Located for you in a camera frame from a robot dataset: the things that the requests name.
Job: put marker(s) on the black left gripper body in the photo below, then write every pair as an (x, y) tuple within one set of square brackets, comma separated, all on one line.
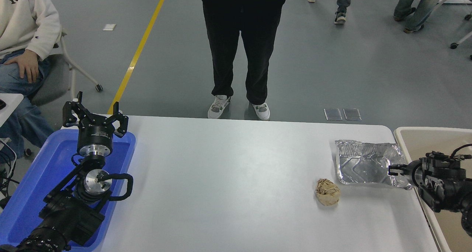
[(95, 134)]

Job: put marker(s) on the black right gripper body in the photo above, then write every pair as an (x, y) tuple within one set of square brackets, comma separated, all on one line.
[(450, 196)]

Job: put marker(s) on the silver foil plate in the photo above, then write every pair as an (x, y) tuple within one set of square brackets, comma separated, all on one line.
[(365, 163)]

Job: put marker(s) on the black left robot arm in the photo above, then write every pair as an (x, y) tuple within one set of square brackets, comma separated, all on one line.
[(70, 215)]

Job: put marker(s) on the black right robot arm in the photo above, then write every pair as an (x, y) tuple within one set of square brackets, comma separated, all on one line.
[(468, 222)]

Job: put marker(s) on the metal floor plate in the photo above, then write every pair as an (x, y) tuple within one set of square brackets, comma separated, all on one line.
[(351, 114), (333, 114)]

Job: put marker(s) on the seated person's hand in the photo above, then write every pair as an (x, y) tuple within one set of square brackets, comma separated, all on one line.
[(28, 66)]

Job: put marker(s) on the large pale bin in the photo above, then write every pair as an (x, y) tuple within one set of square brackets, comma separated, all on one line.
[(424, 145)]

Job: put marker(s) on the grey wheeled chair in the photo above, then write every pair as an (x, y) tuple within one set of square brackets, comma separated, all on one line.
[(51, 79)]

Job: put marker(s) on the blue plastic tray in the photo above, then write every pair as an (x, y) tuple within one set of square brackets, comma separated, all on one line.
[(55, 163)]

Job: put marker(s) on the small white side table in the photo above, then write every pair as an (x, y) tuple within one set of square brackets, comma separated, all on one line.
[(13, 106)]

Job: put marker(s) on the crumpled tan paper ball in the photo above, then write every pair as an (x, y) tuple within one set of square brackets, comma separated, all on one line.
[(327, 193)]

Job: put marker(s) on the white paper scrap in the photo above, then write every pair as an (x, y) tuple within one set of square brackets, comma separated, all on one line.
[(109, 27)]

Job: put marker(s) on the seated person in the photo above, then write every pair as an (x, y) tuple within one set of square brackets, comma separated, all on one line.
[(22, 20)]

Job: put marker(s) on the distant standing person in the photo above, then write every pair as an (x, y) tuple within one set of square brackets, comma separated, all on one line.
[(424, 5)]

